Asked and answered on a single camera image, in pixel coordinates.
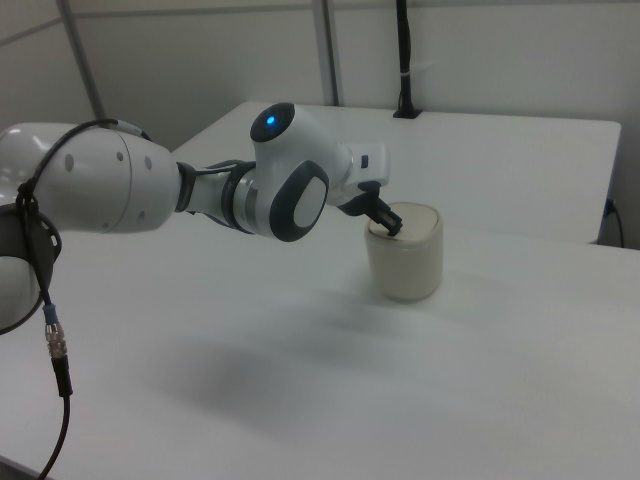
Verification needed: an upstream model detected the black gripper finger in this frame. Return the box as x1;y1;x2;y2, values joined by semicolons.
368;198;405;237
334;182;383;217

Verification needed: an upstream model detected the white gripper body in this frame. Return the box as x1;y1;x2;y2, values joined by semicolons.
347;142;393;188

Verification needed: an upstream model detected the cream round desktop trash bin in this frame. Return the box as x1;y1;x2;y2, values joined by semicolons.
363;200;445;302

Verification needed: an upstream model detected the black camera pole with clamp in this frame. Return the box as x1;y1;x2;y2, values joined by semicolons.
392;0;425;120

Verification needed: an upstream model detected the grey aluminium partition post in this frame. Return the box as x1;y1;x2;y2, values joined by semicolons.
313;0;344;107
58;0;108;120

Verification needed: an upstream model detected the black cable with blue tie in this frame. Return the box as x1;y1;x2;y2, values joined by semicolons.
601;198;627;247

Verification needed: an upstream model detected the black cable with metal connector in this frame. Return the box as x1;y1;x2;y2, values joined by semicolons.
14;118;154;480

